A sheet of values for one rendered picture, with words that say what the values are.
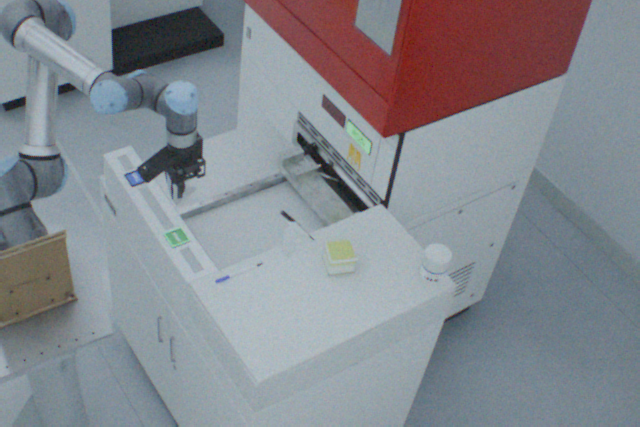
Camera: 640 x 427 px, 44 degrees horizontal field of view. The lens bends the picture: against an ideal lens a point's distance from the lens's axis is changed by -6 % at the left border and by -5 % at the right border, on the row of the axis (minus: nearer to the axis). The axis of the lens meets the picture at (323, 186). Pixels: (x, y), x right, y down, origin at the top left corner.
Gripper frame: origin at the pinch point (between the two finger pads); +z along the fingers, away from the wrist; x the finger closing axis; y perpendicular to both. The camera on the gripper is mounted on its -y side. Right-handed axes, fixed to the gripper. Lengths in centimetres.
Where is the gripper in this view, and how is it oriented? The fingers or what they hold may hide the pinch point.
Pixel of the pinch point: (173, 200)
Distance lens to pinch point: 215.9
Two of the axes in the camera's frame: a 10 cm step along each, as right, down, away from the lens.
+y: 8.2, -3.2, 4.7
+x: -5.5, -6.2, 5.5
